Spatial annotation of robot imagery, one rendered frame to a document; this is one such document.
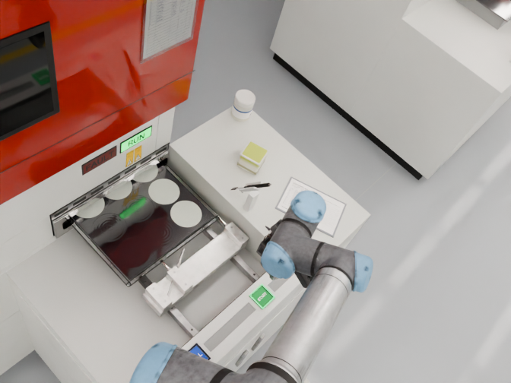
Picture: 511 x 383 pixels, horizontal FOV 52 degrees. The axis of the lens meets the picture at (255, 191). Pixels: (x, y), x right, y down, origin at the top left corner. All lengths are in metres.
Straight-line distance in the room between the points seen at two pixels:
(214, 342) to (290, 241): 0.50
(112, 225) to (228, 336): 0.50
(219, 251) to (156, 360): 0.87
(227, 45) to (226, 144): 1.91
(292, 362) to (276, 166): 1.04
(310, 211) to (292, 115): 2.26
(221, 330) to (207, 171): 0.53
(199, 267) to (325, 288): 0.73
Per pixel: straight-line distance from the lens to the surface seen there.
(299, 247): 1.08
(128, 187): 1.75
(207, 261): 1.66
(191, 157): 1.76
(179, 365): 0.84
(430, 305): 2.97
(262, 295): 1.55
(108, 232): 1.66
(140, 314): 1.64
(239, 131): 1.86
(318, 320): 0.93
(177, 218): 1.70
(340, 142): 3.33
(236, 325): 1.51
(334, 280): 1.00
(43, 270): 1.71
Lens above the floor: 2.35
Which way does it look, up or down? 54 degrees down
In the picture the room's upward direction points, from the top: 22 degrees clockwise
